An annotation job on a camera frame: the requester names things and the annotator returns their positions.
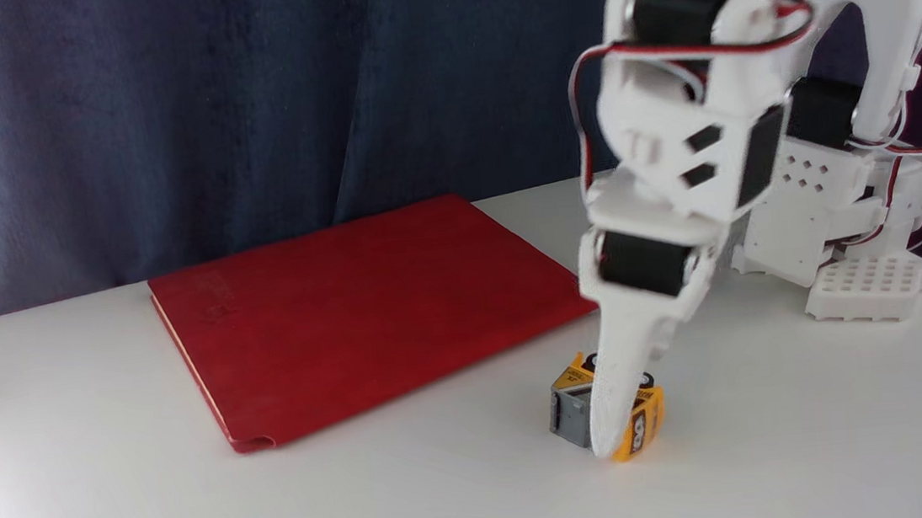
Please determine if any red white black wrist cable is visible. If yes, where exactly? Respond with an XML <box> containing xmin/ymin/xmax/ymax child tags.
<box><xmin>562</xmin><ymin>0</ymin><xmax>834</xmax><ymax>208</ymax></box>

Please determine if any dark blue curtain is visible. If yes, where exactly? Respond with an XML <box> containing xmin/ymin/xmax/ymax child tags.
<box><xmin>0</xmin><ymin>0</ymin><xmax>922</xmax><ymax>427</ymax></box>

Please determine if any red notebook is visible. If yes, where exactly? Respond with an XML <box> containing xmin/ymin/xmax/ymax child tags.
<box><xmin>142</xmin><ymin>181</ymin><xmax>610</xmax><ymax>461</ymax></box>

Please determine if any yellow grey toy truck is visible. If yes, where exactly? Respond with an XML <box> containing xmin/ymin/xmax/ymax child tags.
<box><xmin>543</xmin><ymin>345</ymin><xmax>670</xmax><ymax>469</ymax></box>

